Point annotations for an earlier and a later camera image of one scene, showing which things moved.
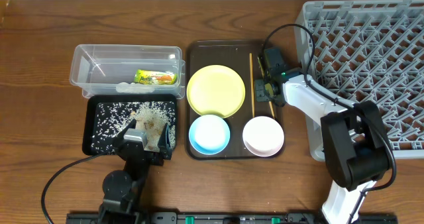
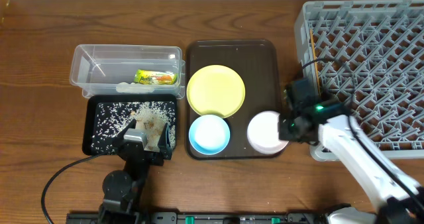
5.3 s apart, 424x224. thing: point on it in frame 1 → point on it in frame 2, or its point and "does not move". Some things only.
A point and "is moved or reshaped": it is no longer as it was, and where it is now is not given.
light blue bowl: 209,134 does not move
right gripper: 262,89 → 286,131
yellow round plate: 216,89 does not move
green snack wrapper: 155,77 does not move
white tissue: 125,87 does not move
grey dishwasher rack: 368,50 does not move
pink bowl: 263,136 is moved or reshaped
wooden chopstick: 263,76 is moved or reshaped
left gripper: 154,154 does not move
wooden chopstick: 252,83 is moved or reshaped
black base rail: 290,217 does not move
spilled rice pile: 110,118 does not move
